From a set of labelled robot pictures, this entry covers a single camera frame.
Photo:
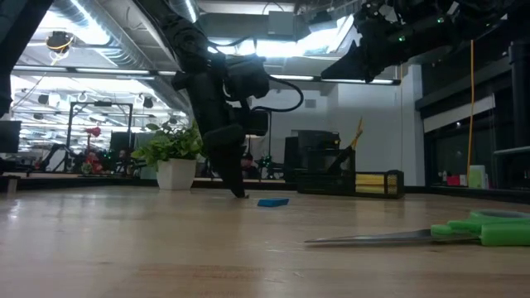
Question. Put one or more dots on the red artificial flower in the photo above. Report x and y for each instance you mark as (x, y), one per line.
(94, 132)

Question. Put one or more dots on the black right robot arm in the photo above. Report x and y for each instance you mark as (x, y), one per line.
(455, 25)

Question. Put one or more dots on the black pillar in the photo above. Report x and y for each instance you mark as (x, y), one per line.
(521, 95)

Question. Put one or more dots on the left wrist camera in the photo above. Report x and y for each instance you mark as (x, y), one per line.
(257, 123)

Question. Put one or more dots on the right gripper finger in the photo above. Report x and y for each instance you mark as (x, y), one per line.
(352, 66)

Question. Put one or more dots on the ceiling light bar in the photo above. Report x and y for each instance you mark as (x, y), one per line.
(103, 71)

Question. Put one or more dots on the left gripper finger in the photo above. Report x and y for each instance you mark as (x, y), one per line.
(232, 178)

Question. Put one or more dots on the green plant in white pot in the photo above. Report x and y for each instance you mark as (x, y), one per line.
(176, 165)

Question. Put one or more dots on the person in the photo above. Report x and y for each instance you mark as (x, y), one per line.
(249, 165)

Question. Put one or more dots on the black gantry frame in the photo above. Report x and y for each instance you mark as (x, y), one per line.
(101, 104)

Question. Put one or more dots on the blue eraser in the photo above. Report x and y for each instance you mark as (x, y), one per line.
(273, 202)

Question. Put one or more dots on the pale green box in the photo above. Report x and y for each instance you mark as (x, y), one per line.
(476, 178)

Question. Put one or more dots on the grey rail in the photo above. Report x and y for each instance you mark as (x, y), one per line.
(513, 150)

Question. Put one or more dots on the black background cabinet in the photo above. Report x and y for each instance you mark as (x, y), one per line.
(319, 138)

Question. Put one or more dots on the black background monitor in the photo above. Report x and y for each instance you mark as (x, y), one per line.
(9, 136)

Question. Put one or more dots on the black mesh desk organizer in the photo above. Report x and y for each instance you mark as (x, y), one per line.
(331, 182)

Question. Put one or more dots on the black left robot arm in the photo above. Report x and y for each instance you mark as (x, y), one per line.
(186, 37)

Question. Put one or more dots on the red box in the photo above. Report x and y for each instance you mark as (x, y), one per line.
(453, 181)

